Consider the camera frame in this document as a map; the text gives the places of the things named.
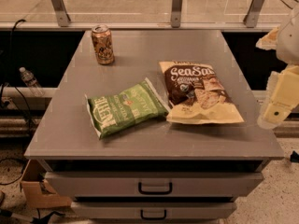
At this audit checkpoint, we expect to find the grey cabinet with drawers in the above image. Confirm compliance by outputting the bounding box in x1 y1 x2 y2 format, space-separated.
25 30 283 224

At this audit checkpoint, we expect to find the grey drawer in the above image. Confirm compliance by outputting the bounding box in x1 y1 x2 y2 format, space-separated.
46 172 263 198
71 202 236 221

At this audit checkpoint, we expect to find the left metal railing bracket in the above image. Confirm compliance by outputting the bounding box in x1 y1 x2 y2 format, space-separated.
50 0 71 27

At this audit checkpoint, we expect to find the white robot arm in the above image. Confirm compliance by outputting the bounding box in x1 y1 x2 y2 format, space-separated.
256 6 299 130

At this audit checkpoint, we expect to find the middle metal railing bracket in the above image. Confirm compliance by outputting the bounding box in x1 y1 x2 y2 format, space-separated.
170 0 183 28

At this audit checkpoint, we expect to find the cardboard box on floor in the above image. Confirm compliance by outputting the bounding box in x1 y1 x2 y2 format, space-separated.
21 161 71 208

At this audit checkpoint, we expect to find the right metal railing bracket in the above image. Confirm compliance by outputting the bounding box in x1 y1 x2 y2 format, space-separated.
243 0 265 28

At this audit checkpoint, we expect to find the brown sea salt chip bag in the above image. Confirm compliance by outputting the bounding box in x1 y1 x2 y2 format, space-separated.
159 61 244 125

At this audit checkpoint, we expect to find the clear plastic water bottle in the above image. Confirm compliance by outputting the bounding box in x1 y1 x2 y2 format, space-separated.
19 67 44 97

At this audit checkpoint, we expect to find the black cable at left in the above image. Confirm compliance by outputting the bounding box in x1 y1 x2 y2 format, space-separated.
0 18 38 135

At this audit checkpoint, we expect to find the orange drink can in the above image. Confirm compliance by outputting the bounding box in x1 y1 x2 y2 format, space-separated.
92 24 114 65

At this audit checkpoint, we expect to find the small black object right floor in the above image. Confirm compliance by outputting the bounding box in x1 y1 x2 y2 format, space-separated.
290 151 299 163

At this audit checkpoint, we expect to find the green kettle chip bag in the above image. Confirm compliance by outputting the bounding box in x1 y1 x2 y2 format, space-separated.
85 78 170 139

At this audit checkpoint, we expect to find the metal railing bracket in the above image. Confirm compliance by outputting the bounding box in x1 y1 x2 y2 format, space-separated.
243 0 265 28
50 0 71 27
170 0 183 28

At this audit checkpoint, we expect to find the lower grey drawer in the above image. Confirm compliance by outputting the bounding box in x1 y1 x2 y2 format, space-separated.
71 202 236 221

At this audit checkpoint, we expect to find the upper grey drawer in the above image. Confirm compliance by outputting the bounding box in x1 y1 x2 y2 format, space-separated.
46 172 263 198

